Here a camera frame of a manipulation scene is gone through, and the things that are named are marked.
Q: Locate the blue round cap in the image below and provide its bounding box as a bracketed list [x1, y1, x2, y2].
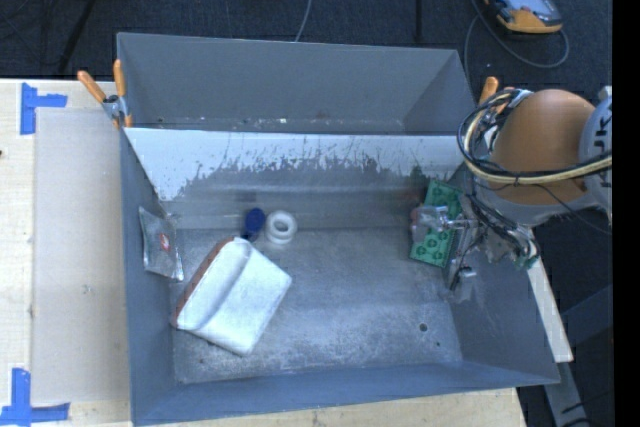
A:
[240, 207, 267, 242]

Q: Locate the clear plastic packet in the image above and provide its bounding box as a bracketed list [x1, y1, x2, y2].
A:
[138, 205, 185, 282]

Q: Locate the white ring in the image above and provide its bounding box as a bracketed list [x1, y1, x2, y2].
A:
[264, 209, 299, 246]

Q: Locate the grey metal bin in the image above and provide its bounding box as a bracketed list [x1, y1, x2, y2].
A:
[115, 32, 562, 426]

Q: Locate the pale flat board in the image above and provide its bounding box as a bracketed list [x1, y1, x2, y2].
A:
[29, 107, 132, 409]

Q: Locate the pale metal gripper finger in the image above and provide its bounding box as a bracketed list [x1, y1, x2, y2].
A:
[410, 215, 457, 242]
[420, 205, 474, 226]

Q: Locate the dark green flat block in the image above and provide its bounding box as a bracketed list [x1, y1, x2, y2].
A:
[408, 178, 464, 269]

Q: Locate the white cloth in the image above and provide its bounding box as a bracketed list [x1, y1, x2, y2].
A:
[175, 237, 294, 357]

